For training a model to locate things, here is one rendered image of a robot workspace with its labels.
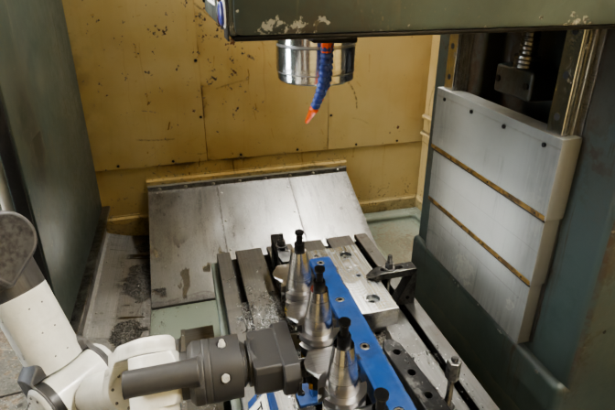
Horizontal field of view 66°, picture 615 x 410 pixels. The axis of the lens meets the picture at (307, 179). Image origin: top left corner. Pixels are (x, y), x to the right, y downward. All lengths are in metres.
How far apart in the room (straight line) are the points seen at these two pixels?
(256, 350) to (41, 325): 0.39
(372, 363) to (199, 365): 0.23
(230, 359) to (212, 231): 1.29
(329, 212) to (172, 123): 0.75
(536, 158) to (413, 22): 0.50
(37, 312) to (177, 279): 0.97
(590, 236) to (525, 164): 0.19
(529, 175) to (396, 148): 1.27
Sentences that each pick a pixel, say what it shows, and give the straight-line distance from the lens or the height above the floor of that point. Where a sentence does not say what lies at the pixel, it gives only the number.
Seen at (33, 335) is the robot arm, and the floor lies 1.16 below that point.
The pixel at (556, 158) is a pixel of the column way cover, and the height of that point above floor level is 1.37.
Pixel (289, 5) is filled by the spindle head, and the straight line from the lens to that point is 0.63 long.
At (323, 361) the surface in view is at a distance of 0.70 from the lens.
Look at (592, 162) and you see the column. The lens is 1.05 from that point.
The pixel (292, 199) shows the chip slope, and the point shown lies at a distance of 2.07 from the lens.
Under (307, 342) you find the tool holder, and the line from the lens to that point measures 0.72.
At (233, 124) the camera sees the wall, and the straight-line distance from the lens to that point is 2.04.
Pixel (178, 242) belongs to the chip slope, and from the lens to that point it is 1.94.
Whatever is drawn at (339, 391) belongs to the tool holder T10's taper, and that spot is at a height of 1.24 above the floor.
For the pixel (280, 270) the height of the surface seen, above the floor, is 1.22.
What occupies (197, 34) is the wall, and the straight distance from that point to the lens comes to 1.96.
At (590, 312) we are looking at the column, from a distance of 1.14.
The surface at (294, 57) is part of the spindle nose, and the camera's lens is 0.92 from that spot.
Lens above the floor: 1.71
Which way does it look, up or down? 24 degrees down
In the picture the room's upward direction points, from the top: straight up
